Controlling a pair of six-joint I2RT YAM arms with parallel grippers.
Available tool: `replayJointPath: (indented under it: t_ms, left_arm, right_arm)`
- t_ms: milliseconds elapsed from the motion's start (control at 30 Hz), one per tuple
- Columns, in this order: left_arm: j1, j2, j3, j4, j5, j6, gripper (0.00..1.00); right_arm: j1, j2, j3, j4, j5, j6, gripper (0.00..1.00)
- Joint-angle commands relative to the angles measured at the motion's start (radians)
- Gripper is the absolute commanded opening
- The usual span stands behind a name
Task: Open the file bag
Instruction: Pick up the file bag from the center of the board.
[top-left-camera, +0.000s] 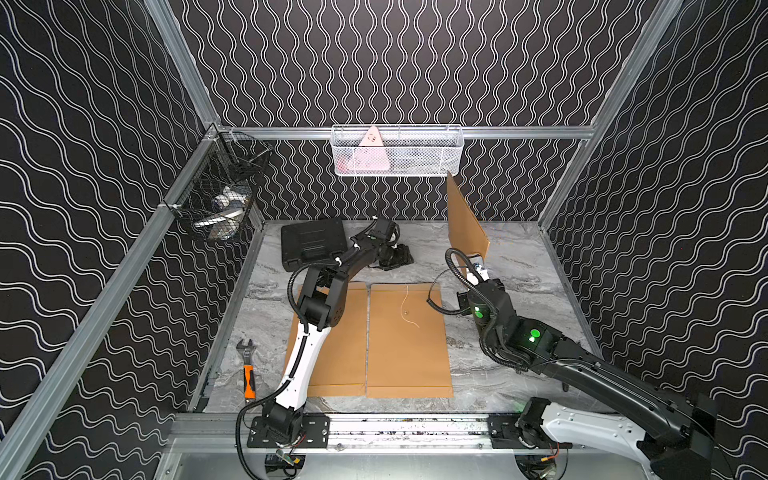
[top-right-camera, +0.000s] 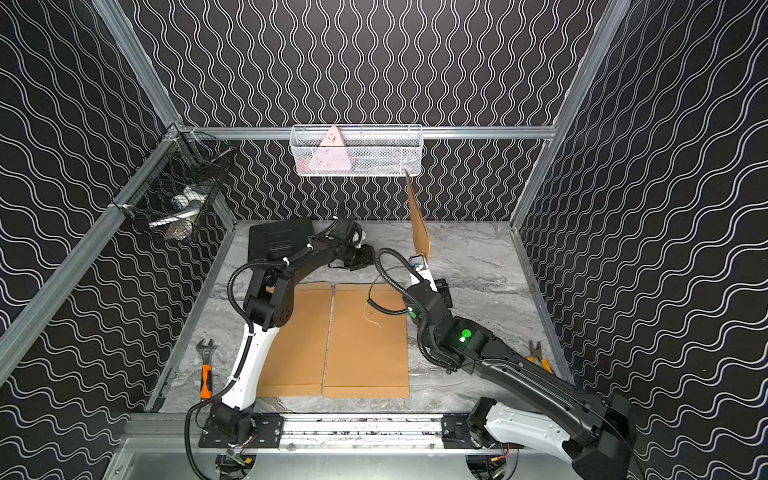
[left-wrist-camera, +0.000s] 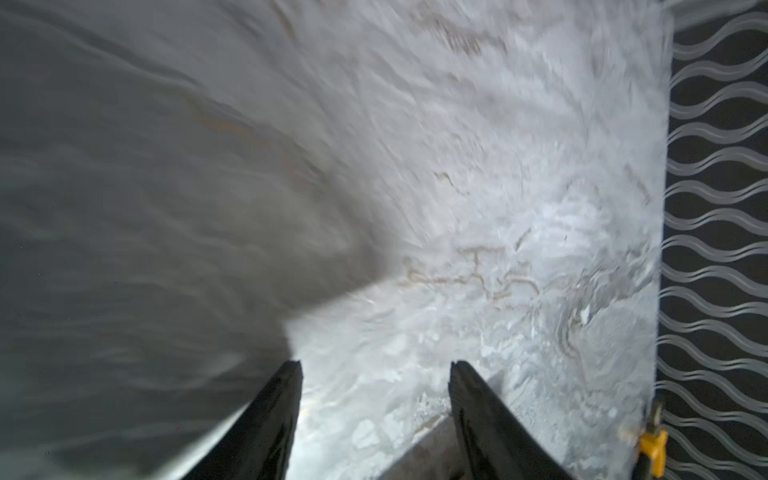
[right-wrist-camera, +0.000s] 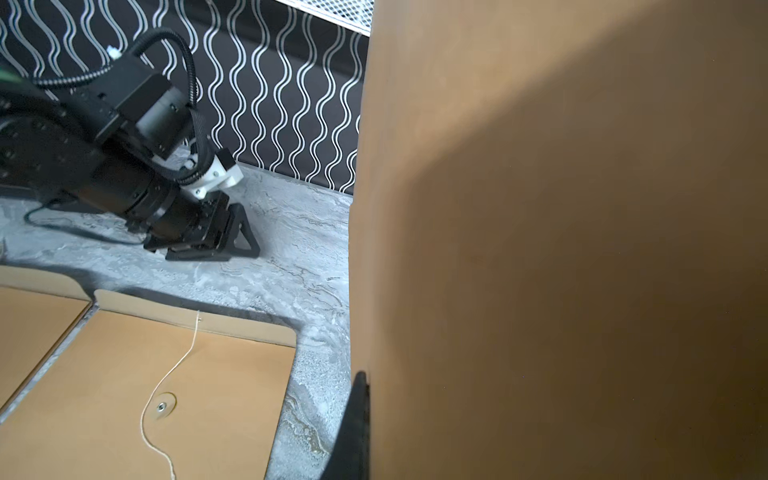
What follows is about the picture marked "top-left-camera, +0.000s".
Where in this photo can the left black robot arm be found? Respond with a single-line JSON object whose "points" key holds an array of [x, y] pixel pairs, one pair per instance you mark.
{"points": [[317, 294]]}

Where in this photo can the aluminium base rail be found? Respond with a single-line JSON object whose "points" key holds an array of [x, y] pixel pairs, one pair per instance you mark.
{"points": [[408, 432]]}

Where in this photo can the black wire mesh basket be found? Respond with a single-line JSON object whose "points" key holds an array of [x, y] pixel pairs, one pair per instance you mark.
{"points": [[235, 159]]}

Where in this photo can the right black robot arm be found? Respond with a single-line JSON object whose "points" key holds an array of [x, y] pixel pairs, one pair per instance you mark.
{"points": [[667, 434]]}

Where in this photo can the white wire mesh basket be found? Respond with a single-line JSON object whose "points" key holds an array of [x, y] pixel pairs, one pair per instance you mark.
{"points": [[420, 150]]}

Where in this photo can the black plastic tool case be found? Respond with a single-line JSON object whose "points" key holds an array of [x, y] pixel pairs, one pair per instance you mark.
{"points": [[311, 242]]}

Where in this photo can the brown file bag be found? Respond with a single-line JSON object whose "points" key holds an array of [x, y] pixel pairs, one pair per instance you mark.
{"points": [[465, 232], [340, 370], [407, 344]]}

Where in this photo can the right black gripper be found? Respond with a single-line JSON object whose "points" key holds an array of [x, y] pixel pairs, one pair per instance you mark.
{"points": [[463, 299]]}

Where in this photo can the orange handled tool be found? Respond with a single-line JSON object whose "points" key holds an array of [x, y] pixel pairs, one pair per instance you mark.
{"points": [[245, 350]]}

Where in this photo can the white object in black basket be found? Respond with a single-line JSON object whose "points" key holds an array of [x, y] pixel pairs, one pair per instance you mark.
{"points": [[229, 211]]}

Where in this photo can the pink triangular board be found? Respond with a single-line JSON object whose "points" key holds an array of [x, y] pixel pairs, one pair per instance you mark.
{"points": [[370, 156]]}

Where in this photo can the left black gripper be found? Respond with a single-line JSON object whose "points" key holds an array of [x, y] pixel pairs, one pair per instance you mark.
{"points": [[391, 253]]}

